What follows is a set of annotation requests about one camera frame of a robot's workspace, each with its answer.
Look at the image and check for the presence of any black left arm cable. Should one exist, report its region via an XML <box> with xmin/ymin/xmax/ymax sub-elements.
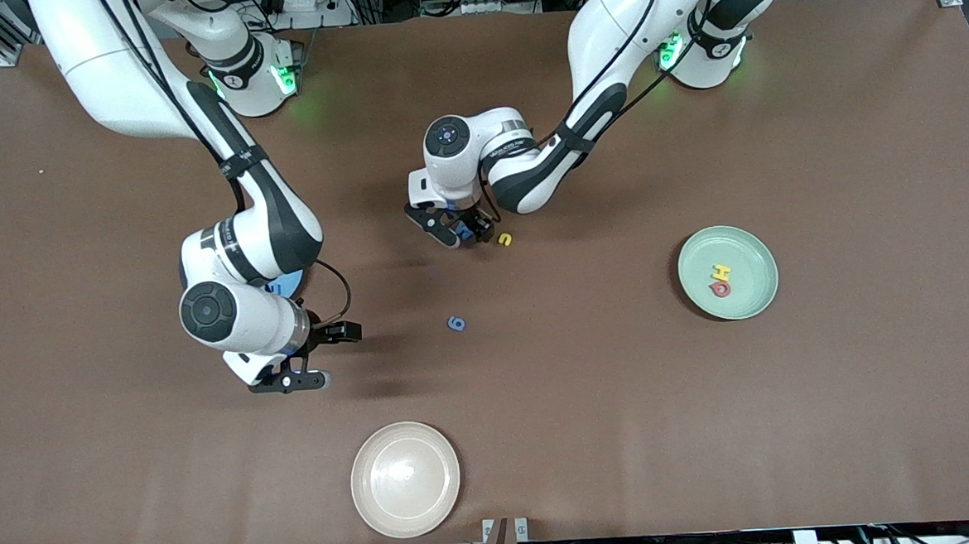
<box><xmin>470</xmin><ymin>0</ymin><xmax>730</xmax><ymax>224</ymax></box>

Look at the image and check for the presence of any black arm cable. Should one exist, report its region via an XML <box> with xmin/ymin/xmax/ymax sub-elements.
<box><xmin>470</xmin><ymin>0</ymin><xmax>730</xmax><ymax>224</ymax></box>
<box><xmin>93</xmin><ymin>0</ymin><xmax>355</xmax><ymax>338</ymax></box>

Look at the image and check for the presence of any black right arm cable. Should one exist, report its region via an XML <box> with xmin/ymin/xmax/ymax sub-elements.
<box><xmin>93</xmin><ymin>0</ymin><xmax>355</xmax><ymax>338</ymax></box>

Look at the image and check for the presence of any blue plate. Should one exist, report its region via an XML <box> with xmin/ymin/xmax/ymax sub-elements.
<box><xmin>263</xmin><ymin>268</ymin><xmax>309</xmax><ymax>303</ymax></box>

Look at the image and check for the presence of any pale green plate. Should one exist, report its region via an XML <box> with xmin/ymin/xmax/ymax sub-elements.
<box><xmin>676</xmin><ymin>223</ymin><xmax>781</xmax><ymax>324</ymax></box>

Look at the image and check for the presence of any beige plate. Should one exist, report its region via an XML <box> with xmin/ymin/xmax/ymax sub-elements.
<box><xmin>347</xmin><ymin>418</ymin><xmax>465</xmax><ymax>542</ymax></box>

